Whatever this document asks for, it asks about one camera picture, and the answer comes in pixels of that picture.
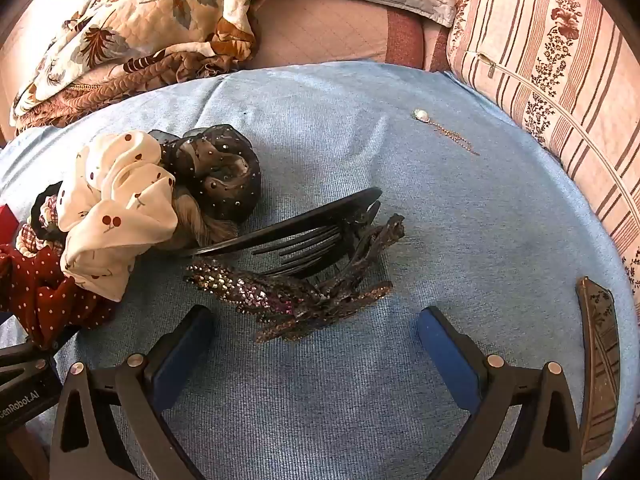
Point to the red plaid scrunchie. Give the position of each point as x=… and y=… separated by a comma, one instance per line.
x=47, y=215

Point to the black dotted mesh scrunchie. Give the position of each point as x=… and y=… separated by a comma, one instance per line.
x=225, y=180

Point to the blue cloth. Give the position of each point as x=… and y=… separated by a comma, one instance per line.
x=350, y=135

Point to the striped floral pillow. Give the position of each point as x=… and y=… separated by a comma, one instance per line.
x=550, y=60

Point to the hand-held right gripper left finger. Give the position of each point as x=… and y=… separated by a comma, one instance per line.
x=175, y=360

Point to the brown hair clip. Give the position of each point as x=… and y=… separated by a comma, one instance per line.
x=600, y=360

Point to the white cherry print scrunchie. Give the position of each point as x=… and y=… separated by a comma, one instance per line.
x=125, y=200

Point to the sequined hair clip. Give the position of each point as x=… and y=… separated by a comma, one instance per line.
x=310, y=322
x=225, y=280

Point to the dark leaf hair clip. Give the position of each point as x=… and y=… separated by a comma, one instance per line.
x=385, y=232

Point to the black comb hair clip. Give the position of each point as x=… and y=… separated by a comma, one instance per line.
x=300, y=222

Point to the red box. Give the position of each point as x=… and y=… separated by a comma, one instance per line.
x=6, y=217

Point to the red polka dot scrunchie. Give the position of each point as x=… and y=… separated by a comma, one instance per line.
x=35, y=290

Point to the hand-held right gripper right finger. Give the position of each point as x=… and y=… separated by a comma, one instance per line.
x=450, y=360

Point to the floral quilted blanket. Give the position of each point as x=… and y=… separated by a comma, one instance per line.
x=150, y=10

